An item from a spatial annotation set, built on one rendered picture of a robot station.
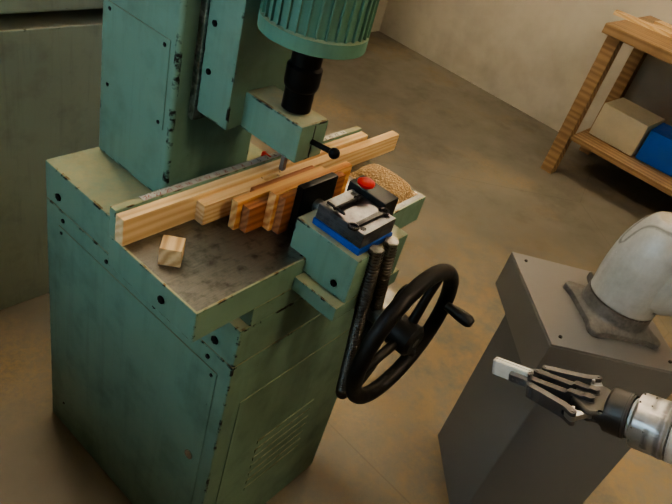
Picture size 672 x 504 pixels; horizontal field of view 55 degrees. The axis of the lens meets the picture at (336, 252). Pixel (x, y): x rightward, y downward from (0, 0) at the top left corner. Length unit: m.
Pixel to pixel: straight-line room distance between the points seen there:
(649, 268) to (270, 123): 0.84
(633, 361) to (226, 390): 0.86
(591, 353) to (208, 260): 0.84
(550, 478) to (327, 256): 1.00
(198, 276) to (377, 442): 1.15
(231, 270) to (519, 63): 3.79
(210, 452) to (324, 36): 0.80
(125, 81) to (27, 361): 1.04
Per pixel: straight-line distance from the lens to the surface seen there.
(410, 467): 2.00
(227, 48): 1.11
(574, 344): 1.46
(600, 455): 1.78
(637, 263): 1.48
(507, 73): 4.67
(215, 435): 1.27
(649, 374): 1.57
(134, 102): 1.28
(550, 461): 1.75
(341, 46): 1.00
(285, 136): 1.10
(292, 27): 0.99
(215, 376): 1.17
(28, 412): 1.96
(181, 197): 1.06
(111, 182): 1.34
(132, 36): 1.24
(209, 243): 1.05
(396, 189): 1.29
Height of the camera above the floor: 1.55
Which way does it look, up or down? 36 degrees down
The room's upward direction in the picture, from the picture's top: 17 degrees clockwise
